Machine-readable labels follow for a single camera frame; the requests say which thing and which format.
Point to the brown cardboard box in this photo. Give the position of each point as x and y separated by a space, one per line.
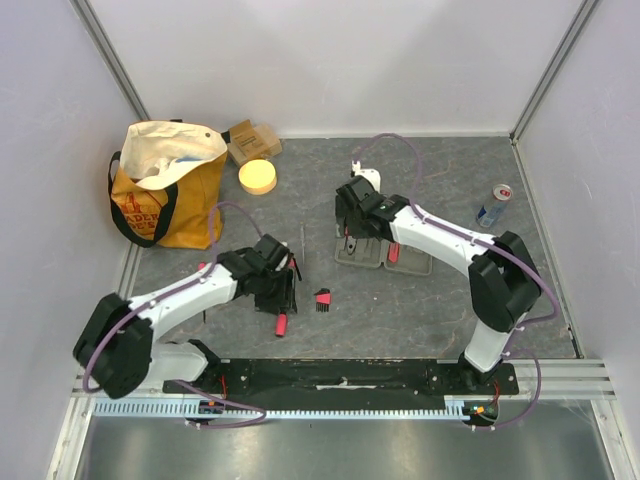
249 142

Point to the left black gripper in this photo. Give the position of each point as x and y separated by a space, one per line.
285 299

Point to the red black pliers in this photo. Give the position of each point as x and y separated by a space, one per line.
350 245

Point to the small red screwdriver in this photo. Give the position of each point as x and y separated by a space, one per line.
202 266

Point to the grey plastic tool case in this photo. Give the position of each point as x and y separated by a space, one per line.
372 253

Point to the thin metal rod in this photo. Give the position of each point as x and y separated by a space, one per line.
303 243

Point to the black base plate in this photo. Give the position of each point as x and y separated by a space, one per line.
351 382

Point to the large red screwdriver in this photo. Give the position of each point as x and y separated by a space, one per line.
281 325

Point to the red black hex key set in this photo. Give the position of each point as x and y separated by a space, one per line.
323 300

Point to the blue silver drink can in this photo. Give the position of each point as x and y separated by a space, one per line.
494 205

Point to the red utility knife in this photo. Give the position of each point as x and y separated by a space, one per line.
393 253

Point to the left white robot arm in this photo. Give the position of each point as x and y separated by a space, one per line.
121 349

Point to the slotted cable duct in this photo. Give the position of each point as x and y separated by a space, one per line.
198 408

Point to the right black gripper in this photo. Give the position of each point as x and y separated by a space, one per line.
347 220

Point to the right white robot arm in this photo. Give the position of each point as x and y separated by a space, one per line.
503 280

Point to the yellow canvas tote bag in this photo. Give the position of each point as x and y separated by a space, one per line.
164 182

